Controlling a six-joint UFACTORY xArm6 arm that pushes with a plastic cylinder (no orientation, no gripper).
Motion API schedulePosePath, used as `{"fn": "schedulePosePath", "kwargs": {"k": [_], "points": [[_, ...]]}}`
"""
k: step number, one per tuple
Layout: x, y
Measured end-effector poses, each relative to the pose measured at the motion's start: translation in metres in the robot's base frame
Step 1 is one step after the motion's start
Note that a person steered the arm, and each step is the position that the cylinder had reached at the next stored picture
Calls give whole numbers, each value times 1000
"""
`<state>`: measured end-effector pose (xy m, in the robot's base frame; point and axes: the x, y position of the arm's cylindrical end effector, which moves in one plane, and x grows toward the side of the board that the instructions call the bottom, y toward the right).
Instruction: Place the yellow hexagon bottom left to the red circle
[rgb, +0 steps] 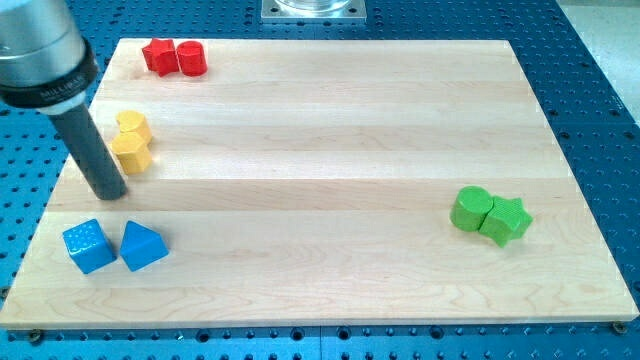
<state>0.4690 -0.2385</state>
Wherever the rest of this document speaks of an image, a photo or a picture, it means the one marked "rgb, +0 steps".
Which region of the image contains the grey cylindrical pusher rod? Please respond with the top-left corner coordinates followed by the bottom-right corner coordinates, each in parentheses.
top-left (49, 104), bottom-right (127, 200)

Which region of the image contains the yellow hexagon block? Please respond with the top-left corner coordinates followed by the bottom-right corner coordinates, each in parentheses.
top-left (110, 132), bottom-right (152, 175)

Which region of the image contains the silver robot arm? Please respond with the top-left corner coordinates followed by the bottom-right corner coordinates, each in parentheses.
top-left (1, 0), bottom-right (127, 200)

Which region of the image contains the red star block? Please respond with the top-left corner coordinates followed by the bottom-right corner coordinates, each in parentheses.
top-left (142, 38), bottom-right (180, 77)

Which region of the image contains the blue cube block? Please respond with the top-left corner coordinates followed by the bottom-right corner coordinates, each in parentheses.
top-left (62, 219), bottom-right (117, 274)

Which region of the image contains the red cylinder block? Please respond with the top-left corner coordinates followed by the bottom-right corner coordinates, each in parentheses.
top-left (176, 40), bottom-right (208, 77)

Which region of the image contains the blue triangle block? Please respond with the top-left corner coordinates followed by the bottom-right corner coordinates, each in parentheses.
top-left (120, 221), bottom-right (169, 272)

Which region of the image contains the wooden board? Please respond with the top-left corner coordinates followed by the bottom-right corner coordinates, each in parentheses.
top-left (1, 38), bottom-right (638, 329)

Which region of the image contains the left board clamp screw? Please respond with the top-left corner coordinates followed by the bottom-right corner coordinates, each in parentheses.
top-left (26, 329), bottom-right (43, 344)

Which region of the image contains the board clamp screw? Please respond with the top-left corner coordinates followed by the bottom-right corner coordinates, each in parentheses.
top-left (611, 322), bottom-right (628, 335)
top-left (26, 329), bottom-right (43, 344)

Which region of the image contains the green cylinder block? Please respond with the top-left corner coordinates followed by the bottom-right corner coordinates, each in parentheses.
top-left (450, 186), bottom-right (494, 232)

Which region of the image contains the green star block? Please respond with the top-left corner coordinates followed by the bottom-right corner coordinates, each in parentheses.
top-left (479, 196), bottom-right (533, 248)

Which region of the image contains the right board clamp screw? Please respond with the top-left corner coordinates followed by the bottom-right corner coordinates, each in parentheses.
top-left (611, 322), bottom-right (628, 335)

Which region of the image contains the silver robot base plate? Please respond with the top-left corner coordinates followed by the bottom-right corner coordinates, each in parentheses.
top-left (260, 0), bottom-right (367, 23)

